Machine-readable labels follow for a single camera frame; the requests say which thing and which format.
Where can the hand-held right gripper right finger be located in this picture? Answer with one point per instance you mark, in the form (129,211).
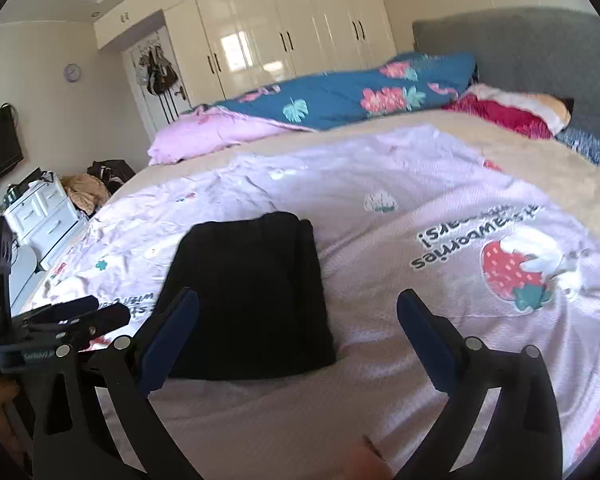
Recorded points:
(425,342)

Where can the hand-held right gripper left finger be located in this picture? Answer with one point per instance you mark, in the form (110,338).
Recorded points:
(167,345)

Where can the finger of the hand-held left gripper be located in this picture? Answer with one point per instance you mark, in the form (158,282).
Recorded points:
(75,307)
(105,319)

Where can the black long-sleeved sweater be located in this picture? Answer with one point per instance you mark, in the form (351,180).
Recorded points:
(250,290)

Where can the person's right hand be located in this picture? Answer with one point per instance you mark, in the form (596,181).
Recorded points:
(367,462)

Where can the pale grey oval table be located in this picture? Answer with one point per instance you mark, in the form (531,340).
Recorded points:
(25,265)

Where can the white drawer cabinet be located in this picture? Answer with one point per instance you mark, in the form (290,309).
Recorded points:
(50,220)

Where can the brown cloth pile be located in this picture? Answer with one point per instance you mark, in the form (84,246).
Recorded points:
(87,195)

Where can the lavender strawberry printed blanket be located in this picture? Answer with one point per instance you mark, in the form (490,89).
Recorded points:
(405,200)

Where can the beige bed sheet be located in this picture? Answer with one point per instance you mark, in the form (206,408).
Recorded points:
(555,170)

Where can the pink pillow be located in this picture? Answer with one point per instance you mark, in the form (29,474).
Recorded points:
(210,130)

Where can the white door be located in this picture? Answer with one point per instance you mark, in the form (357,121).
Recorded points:
(140,100)

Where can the red and cream pillow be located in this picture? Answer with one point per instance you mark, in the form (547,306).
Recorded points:
(505,112)

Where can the hanging handbags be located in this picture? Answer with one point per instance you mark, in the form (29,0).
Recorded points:
(157,72)

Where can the blue patterned pillow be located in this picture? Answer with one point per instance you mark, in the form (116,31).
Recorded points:
(592,152)

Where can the blue floral quilt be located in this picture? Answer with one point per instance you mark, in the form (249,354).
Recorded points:
(340,95)

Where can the grey upholstered headboard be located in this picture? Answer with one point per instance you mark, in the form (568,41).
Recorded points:
(520,50)

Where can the cream glossy wardrobe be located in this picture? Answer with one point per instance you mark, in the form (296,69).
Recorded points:
(280,20)

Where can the purple wall clock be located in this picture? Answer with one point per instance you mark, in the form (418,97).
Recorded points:
(72,71)

